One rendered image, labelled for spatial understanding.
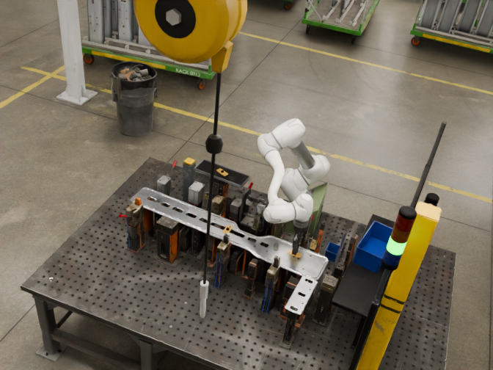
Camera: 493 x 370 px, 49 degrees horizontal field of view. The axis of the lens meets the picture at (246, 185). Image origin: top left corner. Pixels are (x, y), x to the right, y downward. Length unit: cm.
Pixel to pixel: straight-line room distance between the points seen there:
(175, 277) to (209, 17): 296
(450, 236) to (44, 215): 382
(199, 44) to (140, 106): 524
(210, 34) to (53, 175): 502
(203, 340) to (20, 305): 173
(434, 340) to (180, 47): 309
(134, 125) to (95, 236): 244
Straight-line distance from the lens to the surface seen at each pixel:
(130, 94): 590
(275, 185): 320
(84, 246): 385
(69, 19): 658
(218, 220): 357
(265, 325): 339
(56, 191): 549
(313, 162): 385
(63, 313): 409
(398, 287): 256
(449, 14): 976
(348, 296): 321
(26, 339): 431
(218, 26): 75
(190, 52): 78
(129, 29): 775
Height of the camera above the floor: 334
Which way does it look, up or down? 37 degrees down
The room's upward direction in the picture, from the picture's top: 7 degrees clockwise
